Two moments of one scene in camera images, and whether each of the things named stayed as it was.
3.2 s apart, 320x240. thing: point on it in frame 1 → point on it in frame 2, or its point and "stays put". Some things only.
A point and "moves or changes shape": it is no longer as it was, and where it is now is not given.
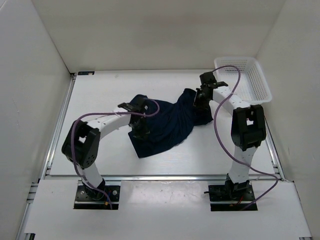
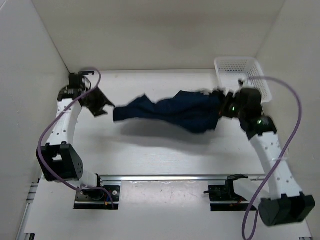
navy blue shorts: x=172 y=123 moves or changes shape
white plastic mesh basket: x=252 y=87 stays put
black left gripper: x=142 y=133 → x=103 y=100
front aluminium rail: x=166 y=178 stays put
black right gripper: x=197 y=103 → x=230 y=97
